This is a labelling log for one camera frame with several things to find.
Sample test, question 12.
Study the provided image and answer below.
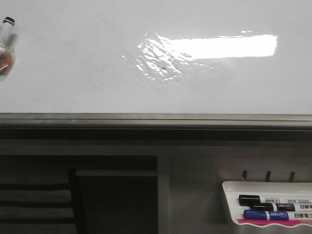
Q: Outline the black whiteboard marker with tape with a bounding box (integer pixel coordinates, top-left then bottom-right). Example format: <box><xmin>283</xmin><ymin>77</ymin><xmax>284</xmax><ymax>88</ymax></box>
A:
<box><xmin>0</xmin><ymin>17</ymin><xmax>15</xmax><ymax>76</ymax></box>

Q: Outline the white whiteboard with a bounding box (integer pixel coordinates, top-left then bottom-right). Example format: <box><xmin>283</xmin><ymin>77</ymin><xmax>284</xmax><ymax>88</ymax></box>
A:
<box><xmin>0</xmin><ymin>0</ymin><xmax>312</xmax><ymax>114</ymax></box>

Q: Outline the black marker top in tray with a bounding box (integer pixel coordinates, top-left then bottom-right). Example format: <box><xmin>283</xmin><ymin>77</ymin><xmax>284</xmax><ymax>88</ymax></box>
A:
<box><xmin>238</xmin><ymin>195</ymin><xmax>312</xmax><ymax>206</ymax></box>

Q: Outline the black marker in tray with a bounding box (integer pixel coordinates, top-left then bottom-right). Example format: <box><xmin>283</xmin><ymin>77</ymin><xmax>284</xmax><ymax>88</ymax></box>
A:
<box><xmin>238</xmin><ymin>195</ymin><xmax>312</xmax><ymax>206</ymax></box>
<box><xmin>251</xmin><ymin>203</ymin><xmax>312</xmax><ymax>212</ymax></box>

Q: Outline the blue marker in tray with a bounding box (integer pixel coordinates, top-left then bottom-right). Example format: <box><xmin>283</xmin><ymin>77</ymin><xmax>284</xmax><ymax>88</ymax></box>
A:
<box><xmin>243</xmin><ymin>210</ymin><xmax>312</xmax><ymax>221</ymax></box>

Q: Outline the black marker middle in tray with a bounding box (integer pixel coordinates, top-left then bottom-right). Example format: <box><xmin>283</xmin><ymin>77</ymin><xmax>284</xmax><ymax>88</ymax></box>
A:
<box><xmin>251</xmin><ymin>203</ymin><xmax>312</xmax><ymax>212</ymax></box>

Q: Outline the white marker tray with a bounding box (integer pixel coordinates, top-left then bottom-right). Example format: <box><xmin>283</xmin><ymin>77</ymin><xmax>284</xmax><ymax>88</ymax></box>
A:
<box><xmin>222</xmin><ymin>181</ymin><xmax>312</xmax><ymax>234</ymax></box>

